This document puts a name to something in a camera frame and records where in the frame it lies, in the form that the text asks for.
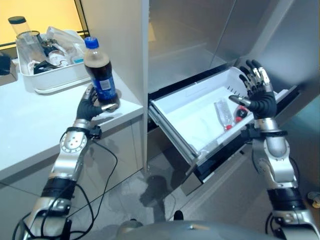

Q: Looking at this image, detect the black object on counter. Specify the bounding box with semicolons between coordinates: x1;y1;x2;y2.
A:
0;51;13;76

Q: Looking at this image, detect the silver refrigerator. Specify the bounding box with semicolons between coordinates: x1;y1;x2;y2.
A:
82;0;320;198

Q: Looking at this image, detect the dark cola bottle red cap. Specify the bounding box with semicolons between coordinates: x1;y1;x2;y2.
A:
234;104;250;123

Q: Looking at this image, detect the cola bottle blue cap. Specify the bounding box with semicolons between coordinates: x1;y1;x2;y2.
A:
83;36;121;106

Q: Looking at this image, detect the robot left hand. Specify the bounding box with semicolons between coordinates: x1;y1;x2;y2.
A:
76;83;121;122

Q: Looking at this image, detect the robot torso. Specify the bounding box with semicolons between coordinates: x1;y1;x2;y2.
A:
86;210;276;240

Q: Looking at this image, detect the white plastic bin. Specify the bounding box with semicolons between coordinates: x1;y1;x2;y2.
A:
16;42;92;95

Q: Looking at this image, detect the black cable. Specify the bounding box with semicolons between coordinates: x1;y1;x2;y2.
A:
12;141;118;240

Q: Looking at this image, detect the clear jar black lid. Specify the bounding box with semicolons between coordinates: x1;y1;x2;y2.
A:
7;16;33;39

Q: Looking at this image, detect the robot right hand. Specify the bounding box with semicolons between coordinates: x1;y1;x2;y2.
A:
228;59;278;120

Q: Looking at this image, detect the white countertop cabinet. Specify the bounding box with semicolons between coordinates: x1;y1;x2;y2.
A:
0;69;145;198

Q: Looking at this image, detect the clear empty plastic bottle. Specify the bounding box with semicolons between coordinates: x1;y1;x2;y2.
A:
213;98;234;132

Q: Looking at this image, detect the clear glass cup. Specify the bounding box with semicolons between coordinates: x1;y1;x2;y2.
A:
16;30;47;66

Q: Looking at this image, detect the white plastic bag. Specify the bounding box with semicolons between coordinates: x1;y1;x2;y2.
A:
46;25;87;63

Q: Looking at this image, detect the white refrigerator drawer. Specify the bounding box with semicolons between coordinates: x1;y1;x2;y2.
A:
148;65;300;185

